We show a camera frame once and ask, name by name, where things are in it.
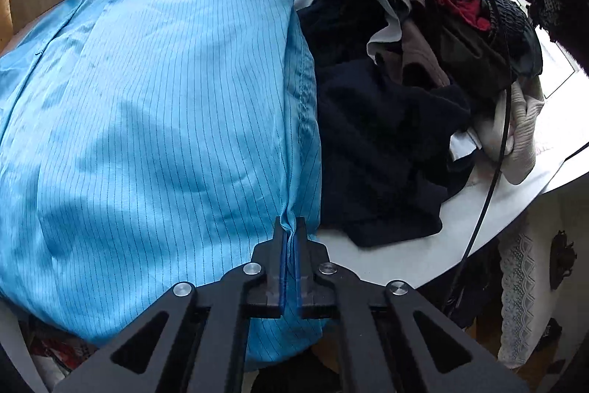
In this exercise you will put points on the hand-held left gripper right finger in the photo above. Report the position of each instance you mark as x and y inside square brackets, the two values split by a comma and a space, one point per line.
[301, 273]

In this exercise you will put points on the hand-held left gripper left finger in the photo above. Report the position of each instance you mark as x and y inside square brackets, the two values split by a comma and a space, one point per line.
[280, 273]

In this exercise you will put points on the blue striped zip jacket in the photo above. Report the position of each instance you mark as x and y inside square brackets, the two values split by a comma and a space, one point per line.
[161, 121]

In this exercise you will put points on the red cloth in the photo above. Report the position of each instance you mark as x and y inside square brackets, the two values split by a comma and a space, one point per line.
[464, 13]

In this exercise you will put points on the black mesh garment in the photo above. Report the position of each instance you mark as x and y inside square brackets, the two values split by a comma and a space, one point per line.
[515, 24]

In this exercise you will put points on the dark brown garment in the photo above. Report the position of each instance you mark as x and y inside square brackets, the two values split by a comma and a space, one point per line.
[474, 57]

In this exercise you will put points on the dark navy garment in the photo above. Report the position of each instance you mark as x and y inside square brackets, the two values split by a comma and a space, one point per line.
[382, 144]

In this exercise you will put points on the cream knitted garment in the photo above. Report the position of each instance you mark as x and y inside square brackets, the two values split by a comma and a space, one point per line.
[520, 135]

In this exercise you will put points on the white lace cloth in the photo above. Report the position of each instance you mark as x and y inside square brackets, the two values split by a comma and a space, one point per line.
[522, 291]

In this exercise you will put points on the red and white packaging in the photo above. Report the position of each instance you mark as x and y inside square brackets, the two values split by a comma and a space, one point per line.
[55, 351]

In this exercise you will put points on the dark hanging ornament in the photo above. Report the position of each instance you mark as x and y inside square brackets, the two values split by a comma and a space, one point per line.
[562, 259]

